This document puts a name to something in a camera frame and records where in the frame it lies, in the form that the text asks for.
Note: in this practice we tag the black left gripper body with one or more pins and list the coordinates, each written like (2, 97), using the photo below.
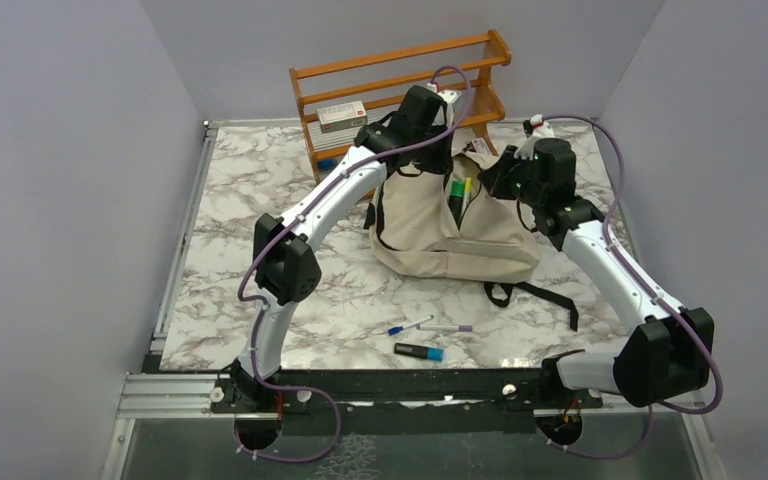
(429, 157)

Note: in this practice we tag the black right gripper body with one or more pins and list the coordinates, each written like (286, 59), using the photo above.
(513, 180)

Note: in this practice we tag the green-capped marker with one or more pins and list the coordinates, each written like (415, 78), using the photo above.
(456, 200)

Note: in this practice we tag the beige canvas backpack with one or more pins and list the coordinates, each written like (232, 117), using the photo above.
(412, 232)

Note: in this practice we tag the black blue highlighter marker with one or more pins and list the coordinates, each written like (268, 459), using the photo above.
(419, 352)

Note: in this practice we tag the white blue-capped pen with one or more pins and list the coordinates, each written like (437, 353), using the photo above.
(397, 329)

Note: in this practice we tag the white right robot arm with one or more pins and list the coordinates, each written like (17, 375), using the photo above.
(668, 349)

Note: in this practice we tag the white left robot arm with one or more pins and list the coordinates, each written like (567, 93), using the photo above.
(284, 266)

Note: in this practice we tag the small red white box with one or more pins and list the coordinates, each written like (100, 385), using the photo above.
(481, 146)

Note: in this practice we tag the white red box on shelf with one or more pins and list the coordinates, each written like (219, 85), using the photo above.
(342, 117)

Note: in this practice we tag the white yellow-tipped pen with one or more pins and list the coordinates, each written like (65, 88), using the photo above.
(466, 194)

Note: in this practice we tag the wooden two-tier shelf rack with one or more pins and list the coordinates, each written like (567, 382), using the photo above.
(381, 81)

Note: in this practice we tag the white purple-capped pen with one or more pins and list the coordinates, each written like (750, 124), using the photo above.
(445, 328)

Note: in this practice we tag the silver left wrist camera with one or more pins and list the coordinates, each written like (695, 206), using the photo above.
(448, 110)

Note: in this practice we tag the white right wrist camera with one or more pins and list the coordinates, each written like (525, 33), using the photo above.
(535, 128)

